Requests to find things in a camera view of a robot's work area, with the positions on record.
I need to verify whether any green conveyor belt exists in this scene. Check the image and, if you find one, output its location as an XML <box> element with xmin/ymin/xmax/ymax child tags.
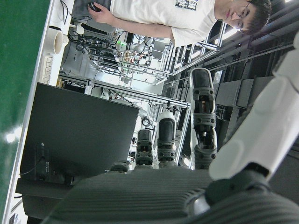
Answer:
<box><xmin>0</xmin><ymin>0</ymin><xmax>51</xmax><ymax>224</ymax></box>

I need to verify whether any black handheld clicker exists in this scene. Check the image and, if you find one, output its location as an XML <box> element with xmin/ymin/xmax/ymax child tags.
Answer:
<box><xmin>88</xmin><ymin>1</ymin><xmax>101</xmax><ymax>12</ymax></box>

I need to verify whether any white keyboard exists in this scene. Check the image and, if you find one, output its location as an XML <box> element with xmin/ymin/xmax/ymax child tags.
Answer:
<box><xmin>39</xmin><ymin>55</ymin><xmax>54</xmax><ymax>85</ymax></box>

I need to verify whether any white mug with black handle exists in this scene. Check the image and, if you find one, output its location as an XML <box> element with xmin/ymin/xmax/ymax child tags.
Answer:
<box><xmin>45</xmin><ymin>25</ymin><xmax>70</xmax><ymax>55</ymax></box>

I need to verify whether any person in white t-shirt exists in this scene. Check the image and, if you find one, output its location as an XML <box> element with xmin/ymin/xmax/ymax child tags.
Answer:
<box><xmin>87</xmin><ymin>0</ymin><xmax>273</xmax><ymax>47</ymax></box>

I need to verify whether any aluminium conveyor rail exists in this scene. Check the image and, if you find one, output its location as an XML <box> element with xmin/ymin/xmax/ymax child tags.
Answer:
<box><xmin>0</xmin><ymin>0</ymin><xmax>60</xmax><ymax>224</ymax></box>

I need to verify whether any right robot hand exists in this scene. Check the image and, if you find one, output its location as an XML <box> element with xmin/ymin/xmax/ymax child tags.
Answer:
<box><xmin>42</xmin><ymin>30</ymin><xmax>299</xmax><ymax>224</ymax></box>

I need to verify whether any black monitor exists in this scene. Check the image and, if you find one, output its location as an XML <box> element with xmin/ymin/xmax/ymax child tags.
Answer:
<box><xmin>15</xmin><ymin>82</ymin><xmax>140</xmax><ymax>200</ymax></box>

